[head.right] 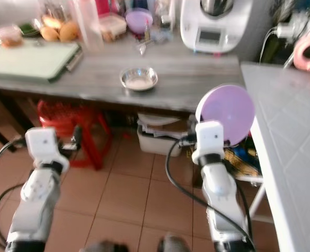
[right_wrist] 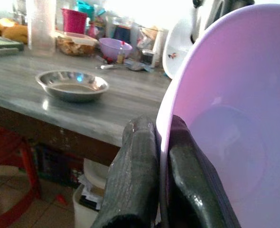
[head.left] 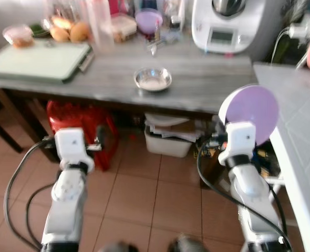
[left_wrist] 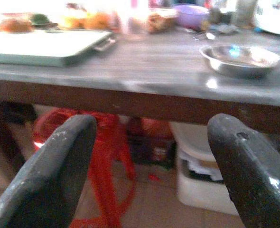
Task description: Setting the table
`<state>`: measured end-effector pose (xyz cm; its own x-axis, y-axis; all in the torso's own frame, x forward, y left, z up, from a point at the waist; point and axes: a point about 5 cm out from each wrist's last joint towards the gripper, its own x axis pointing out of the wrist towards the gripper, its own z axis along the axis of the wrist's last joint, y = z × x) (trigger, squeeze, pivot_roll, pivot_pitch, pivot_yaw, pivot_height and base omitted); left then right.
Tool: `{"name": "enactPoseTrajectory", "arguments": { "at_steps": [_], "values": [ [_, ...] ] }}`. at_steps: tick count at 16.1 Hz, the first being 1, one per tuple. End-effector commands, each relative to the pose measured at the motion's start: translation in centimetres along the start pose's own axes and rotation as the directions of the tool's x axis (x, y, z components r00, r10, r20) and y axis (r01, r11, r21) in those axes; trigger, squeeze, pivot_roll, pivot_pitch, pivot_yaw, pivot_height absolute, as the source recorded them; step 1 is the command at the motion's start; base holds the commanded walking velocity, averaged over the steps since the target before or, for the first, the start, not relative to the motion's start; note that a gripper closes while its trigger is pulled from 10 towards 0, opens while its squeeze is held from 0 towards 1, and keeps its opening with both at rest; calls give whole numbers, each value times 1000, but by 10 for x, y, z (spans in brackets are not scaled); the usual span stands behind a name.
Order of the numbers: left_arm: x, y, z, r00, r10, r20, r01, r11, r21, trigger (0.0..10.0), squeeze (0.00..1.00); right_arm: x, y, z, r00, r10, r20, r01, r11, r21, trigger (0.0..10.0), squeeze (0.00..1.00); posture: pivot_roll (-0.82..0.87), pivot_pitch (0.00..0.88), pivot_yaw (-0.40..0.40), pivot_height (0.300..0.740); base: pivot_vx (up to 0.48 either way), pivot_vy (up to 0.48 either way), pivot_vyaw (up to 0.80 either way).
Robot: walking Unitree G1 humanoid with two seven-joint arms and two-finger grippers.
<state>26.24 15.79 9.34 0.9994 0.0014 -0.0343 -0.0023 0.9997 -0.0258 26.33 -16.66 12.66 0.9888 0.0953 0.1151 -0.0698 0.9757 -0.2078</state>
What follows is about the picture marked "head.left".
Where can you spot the white tiled table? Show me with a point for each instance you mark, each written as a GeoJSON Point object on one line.
{"type": "Point", "coordinates": [297, 105]}

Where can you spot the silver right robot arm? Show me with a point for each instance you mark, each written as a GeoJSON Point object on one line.
{"type": "Point", "coordinates": [252, 197]}

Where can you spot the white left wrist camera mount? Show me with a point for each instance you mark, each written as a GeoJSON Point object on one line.
{"type": "Point", "coordinates": [73, 147]}

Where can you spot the clear lidded food box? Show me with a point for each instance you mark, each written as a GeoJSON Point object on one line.
{"type": "Point", "coordinates": [124, 27]}

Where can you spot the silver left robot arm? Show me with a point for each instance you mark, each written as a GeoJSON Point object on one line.
{"type": "Point", "coordinates": [65, 202]}

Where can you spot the pale green cutting board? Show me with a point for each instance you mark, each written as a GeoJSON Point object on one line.
{"type": "Point", "coordinates": [34, 62]}

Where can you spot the white power adapter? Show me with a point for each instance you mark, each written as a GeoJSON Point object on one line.
{"type": "Point", "coordinates": [301, 30]}

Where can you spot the purple plastic bowl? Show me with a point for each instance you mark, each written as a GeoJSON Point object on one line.
{"type": "Point", "coordinates": [148, 21]}

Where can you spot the clear plastic bottle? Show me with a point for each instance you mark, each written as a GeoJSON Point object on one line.
{"type": "Point", "coordinates": [100, 26]}

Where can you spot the grey robot foot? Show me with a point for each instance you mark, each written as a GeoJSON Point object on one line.
{"type": "Point", "coordinates": [187, 245]}
{"type": "Point", "coordinates": [118, 248]}

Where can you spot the red plastic stool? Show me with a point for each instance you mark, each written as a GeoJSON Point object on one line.
{"type": "Point", "coordinates": [79, 116]}

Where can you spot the grey left robot foot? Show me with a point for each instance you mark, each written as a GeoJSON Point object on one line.
{"type": "Point", "coordinates": [118, 248]}

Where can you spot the large orange fruit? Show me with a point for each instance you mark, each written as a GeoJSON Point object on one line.
{"type": "Point", "coordinates": [80, 31]}

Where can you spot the grey wooden table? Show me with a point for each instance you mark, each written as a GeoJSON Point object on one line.
{"type": "Point", "coordinates": [207, 79]}

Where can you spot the grey right robot foot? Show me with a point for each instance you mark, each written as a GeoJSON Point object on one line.
{"type": "Point", "coordinates": [187, 245]}

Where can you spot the small metal bowl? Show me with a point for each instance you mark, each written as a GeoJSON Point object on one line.
{"type": "Point", "coordinates": [153, 80]}

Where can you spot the white kitchen cooking machine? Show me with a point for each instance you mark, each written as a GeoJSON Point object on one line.
{"type": "Point", "coordinates": [234, 26]}

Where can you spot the white plastic storage bin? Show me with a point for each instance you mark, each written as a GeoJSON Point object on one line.
{"type": "Point", "coordinates": [168, 142]}

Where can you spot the round purple plate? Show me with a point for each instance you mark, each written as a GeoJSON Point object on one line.
{"type": "Point", "coordinates": [252, 105]}

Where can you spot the clear food container red rim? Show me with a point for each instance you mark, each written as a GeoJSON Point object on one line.
{"type": "Point", "coordinates": [19, 35]}

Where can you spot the small orange fruit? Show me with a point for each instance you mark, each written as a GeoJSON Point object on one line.
{"type": "Point", "coordinates": [59, 34]}

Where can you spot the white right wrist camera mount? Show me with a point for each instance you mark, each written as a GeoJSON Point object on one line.
{"type": "Point", "coordinates": [240, 142]}

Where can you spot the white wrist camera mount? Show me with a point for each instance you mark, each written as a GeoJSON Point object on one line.
{"type": "Point", "coordinates": [240, 142]}
{"type": "Point", "coordinates": [73, 147]}

